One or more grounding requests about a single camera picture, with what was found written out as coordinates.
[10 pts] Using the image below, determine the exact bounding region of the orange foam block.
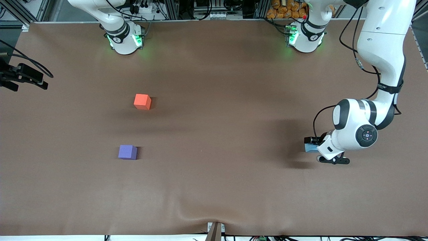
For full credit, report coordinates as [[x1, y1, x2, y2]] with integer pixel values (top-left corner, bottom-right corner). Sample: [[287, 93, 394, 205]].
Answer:
[[134, 94, 151, 110]]

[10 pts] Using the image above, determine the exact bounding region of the purple foam block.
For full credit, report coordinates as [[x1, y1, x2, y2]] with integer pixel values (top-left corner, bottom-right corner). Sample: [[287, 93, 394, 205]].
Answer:
[[118, 145, 138, 160]]

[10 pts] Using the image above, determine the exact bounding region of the white terminal block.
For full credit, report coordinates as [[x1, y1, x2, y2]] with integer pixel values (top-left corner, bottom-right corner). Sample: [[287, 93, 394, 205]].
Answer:
[[208, 11, 235, 19]]

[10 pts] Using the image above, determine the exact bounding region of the brown table cover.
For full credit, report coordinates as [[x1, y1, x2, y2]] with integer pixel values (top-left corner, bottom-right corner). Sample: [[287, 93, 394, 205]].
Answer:
[[0, 18, 428, 237]]

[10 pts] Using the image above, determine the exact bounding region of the white power strip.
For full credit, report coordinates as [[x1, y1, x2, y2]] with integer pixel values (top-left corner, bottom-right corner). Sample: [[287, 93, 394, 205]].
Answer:
[[129, 0, 158, 14]]

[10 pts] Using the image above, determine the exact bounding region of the orange netted bag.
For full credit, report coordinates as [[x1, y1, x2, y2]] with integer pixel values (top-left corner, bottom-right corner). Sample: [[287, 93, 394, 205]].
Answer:
[[266, 0, 308, 19]]

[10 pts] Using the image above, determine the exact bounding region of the metal camera post bracket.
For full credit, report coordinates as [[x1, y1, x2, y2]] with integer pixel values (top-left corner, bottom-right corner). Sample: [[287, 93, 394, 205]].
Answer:
[[206, 222, 225, 241]]

